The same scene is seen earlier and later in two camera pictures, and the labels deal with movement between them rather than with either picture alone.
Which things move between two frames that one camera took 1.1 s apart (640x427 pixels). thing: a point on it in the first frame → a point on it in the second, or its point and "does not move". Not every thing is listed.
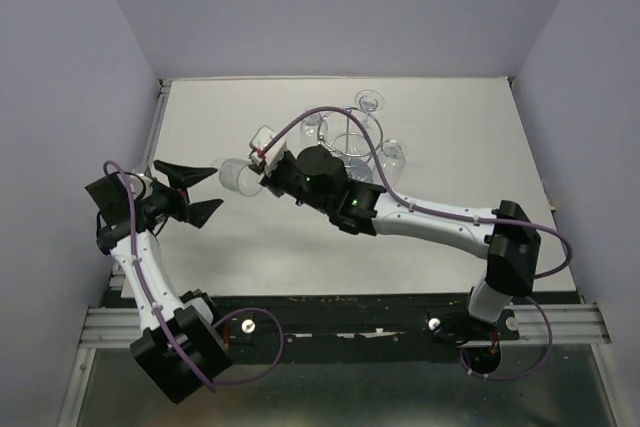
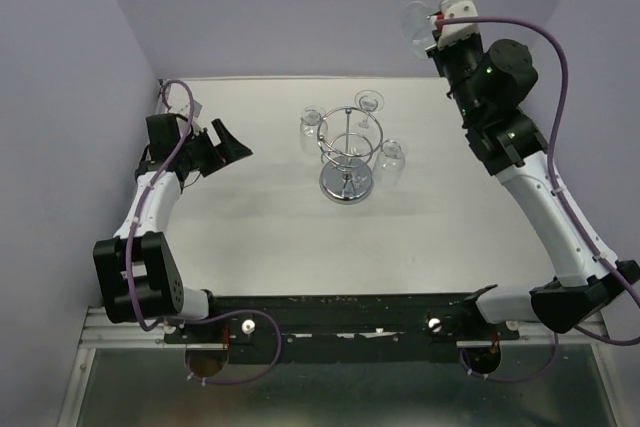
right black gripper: [270, 180] → [440, 54]
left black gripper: [196, 213] → [225, 151]
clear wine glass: [238, 175] → [415, 26]
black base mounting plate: [359, 329] does not move
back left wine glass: [311, 128] does not move
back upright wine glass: [368, 101] does not move
